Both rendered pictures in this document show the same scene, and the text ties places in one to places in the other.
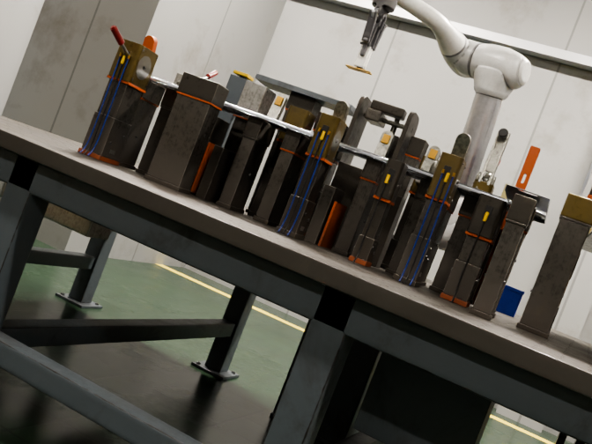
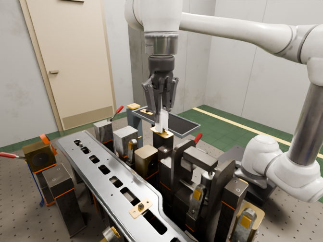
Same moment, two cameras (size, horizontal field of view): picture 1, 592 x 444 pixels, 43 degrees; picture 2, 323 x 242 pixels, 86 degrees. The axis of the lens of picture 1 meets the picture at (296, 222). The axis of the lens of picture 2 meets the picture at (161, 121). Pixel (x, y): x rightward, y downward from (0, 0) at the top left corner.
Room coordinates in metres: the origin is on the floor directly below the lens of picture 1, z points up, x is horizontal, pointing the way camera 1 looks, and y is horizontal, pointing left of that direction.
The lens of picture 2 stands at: (1.92, -0.25, 1.55)
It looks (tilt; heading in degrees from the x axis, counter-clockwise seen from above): 26 degrees down; 28
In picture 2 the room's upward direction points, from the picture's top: straight up
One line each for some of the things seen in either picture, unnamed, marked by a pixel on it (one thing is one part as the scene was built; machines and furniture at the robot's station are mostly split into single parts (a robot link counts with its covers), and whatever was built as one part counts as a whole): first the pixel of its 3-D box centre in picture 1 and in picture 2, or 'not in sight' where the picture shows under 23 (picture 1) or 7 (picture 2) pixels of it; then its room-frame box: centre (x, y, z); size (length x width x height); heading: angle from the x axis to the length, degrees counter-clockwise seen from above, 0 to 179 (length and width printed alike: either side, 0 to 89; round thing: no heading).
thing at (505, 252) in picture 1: (503, 256); not in sight; (1.70, -0.47, 0.84); 0.05 x 0.05 x 0.29; 72
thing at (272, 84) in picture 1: (307, 96); (163, 118); (2.65, 0.12, 1.16); 0.37 x 0.14 x 0.02; 72
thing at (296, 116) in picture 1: (283, 166); (150, 180); (2.47, 0.10, 0.89); 0.12 x 0.08 x 0.38; 162
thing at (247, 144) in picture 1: (246, 165); (115, 201); (2.32, 0.21, 0.84); 0.12 x 0.05 x 0.29; 162
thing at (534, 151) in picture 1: (505, 225); not in sight; (2.23, -0.58, 0.95); 0.03 x 0.01 x 0.50; 72
